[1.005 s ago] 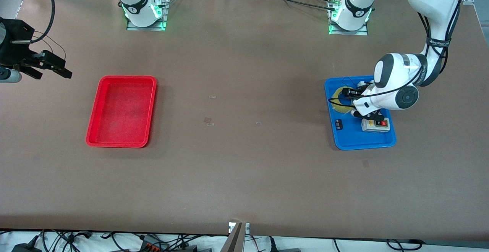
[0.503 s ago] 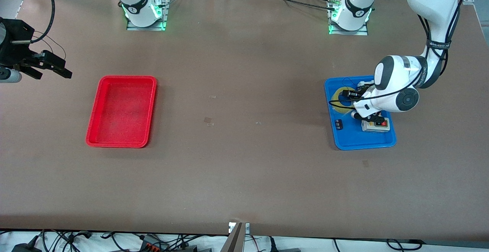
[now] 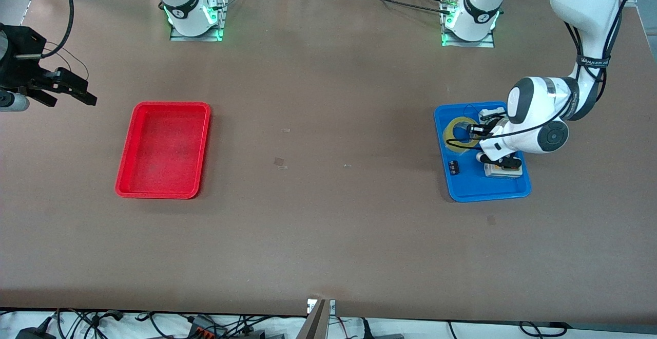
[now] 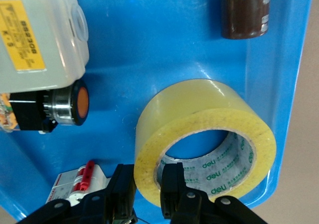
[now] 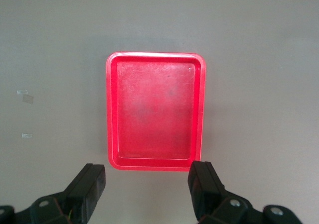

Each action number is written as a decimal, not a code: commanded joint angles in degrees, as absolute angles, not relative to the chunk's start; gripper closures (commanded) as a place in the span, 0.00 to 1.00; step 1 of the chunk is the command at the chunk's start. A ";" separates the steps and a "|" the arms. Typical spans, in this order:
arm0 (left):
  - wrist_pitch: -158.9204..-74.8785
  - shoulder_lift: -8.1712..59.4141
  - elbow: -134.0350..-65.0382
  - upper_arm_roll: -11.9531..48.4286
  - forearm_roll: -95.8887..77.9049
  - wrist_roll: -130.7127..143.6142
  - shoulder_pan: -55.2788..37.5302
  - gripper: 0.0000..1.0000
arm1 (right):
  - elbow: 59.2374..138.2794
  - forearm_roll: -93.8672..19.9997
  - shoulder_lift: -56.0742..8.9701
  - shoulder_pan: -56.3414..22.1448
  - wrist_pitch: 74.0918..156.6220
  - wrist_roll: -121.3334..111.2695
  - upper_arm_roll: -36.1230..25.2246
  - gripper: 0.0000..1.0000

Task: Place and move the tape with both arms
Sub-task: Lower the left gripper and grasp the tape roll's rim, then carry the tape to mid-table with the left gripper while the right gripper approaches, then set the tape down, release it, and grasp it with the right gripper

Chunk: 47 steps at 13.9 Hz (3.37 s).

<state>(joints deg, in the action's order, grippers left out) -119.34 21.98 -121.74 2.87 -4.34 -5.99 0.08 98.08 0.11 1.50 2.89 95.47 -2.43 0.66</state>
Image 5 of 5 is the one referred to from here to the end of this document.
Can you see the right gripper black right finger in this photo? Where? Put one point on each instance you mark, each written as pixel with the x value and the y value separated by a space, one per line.
pixel 205 189

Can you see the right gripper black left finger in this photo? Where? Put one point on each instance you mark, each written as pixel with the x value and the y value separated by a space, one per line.
pixel 84 191

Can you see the white tape strip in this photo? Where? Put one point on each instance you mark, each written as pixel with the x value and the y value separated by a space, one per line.
pixel 22 92
pixel 27 135

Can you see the clear tape patch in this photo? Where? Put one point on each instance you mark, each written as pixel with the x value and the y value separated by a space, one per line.
pixel 28 98

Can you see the red plastic tray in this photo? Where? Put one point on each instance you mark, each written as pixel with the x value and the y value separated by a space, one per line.
pixel 154 109

